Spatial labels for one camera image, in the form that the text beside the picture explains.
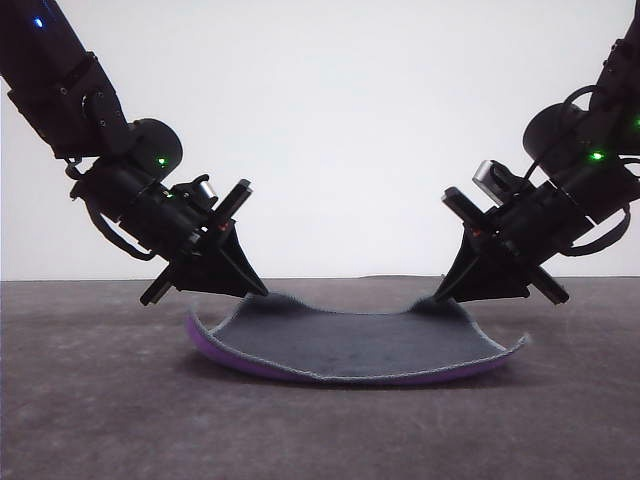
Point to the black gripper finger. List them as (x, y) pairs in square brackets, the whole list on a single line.
[(235, 260), (210, 277), (500, 285), (465, 265)]

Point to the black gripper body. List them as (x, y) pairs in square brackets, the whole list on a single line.
[(150, 220), (535, 230)]

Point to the purple towel with grey hem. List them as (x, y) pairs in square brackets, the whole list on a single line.
[(350, 345)]

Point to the grey table cloth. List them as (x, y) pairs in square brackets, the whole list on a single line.
[(150, 425)]

